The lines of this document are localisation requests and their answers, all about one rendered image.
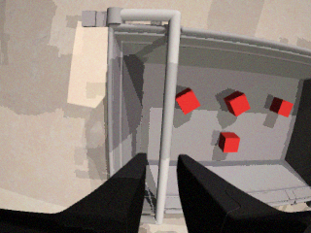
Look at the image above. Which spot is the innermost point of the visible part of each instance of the small red block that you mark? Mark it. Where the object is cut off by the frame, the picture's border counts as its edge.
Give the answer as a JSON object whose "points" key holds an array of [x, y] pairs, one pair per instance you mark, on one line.
{"points": [[281, 107], [237, 103], [228, 142], [187, 100]]}

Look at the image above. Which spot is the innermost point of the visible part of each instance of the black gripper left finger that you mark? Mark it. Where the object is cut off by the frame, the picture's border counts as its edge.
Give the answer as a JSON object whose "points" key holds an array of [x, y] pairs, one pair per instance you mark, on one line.
{"points": [[115, 207]]}

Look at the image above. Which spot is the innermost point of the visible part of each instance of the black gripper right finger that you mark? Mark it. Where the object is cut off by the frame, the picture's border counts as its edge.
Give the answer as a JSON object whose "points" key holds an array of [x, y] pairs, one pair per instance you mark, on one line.
{"points": [[211, 205]]}

